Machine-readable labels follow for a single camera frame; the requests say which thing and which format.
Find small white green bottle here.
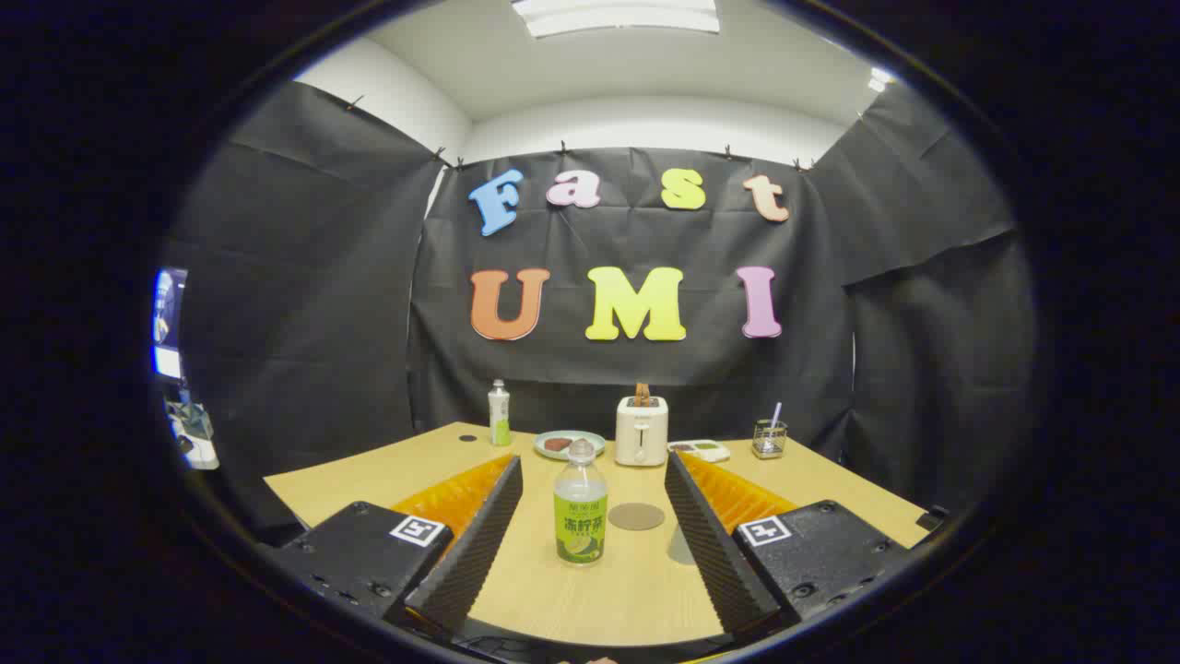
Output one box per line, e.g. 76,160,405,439
488,379,512,447

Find white and teal clutter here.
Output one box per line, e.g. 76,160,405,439
164,387,220,471

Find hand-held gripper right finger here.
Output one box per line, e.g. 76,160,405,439
664,450,932,642

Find wooden table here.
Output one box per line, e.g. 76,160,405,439
263,421,932,646

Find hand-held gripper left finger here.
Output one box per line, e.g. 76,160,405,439
261,452,525,646

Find white toaster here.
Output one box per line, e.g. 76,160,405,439
615,395,669,468

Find computer monitor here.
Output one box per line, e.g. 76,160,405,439
152,267,189,384

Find pale green plate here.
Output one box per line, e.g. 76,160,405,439
534,430,607,461

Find round brown coaster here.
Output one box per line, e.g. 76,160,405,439
608,502,666,532

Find clear juice bottle green label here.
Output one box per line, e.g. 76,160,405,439
553,438,609,566

